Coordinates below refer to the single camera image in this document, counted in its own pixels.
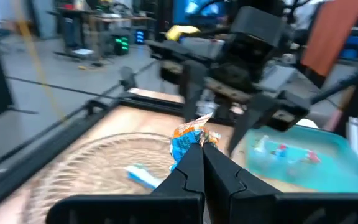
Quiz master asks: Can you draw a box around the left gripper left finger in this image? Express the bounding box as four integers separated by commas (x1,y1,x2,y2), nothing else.
152,142,206,224

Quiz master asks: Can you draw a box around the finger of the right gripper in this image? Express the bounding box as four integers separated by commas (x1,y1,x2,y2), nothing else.
180,60,210,123
227,93,272,154

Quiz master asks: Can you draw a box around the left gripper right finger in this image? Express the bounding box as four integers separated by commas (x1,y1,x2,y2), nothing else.
203,141,279,224

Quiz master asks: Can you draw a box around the silver green granola bar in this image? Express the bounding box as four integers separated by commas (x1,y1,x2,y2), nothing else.
255,135,269,153

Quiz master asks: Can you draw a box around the silver and blue granola bar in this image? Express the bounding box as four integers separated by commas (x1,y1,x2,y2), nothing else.
124,163,164,190

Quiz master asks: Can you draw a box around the yellow tag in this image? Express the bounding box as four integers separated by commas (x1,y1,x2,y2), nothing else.
165,24,201,42

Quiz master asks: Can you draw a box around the monitor with blue screen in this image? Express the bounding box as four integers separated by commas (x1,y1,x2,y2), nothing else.
172,0,229,24

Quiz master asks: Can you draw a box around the computer with green lights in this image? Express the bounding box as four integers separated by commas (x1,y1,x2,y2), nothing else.
112,30,133,57

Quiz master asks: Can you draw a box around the orange panel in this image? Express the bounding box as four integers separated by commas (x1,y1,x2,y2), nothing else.
300,0,358,77

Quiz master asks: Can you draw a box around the teal plastic bin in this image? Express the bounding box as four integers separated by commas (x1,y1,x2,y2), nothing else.
244,124,358,194

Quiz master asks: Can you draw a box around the round woven placemat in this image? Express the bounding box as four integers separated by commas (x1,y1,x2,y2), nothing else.
20,132,180,224

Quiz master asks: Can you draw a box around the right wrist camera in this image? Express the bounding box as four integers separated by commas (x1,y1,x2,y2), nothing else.
230,5,286,48

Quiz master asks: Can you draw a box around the silver metal bracket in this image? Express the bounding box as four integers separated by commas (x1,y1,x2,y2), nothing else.
346,116,358,159

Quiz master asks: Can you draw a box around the black aluminium table frame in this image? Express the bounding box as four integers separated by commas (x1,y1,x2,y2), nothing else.
0,90,358,218

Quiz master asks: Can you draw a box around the yellow hanging cable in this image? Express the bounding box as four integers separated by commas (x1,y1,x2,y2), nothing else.
12,0,67,121

